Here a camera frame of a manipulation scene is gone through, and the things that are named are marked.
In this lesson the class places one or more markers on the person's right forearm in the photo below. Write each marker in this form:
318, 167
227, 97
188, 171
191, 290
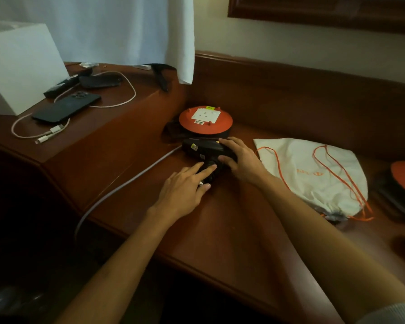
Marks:
327, 246

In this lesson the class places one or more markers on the white sleeve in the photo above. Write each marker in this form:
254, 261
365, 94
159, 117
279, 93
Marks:
390, 314

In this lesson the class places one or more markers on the clear plastic wrapper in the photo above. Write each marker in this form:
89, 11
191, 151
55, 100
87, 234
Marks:
87, 64

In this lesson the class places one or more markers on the person's left middle finger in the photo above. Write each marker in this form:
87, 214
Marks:
190, 168

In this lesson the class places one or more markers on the dark wooden picture frame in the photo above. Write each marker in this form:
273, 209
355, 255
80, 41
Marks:
324, 11

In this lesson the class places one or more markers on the small white box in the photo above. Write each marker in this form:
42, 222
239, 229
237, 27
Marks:
142, 67

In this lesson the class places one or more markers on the person's left forearm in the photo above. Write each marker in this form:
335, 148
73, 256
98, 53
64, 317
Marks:
121, 269

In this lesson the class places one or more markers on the person's left hand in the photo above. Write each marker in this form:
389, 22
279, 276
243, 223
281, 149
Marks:
179, 193

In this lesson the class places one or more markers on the person's right thumb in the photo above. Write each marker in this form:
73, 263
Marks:
226, 160

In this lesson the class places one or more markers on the black remote control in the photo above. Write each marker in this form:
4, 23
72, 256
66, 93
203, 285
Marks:
60, 86

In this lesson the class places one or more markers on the black electronic device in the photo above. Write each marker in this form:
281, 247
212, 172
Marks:
202, 151

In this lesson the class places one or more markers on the white curtain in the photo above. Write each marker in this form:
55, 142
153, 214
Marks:
121, 26

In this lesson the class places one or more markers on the person's right hand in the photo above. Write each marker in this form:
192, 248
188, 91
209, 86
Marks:
245, 161

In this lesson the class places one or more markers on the black smartphone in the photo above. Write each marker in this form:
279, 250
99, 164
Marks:
66, 107

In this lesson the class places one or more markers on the black pouch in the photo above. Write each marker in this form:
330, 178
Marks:
99, 80

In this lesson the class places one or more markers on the person's left thumb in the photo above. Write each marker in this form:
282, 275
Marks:
204, 189

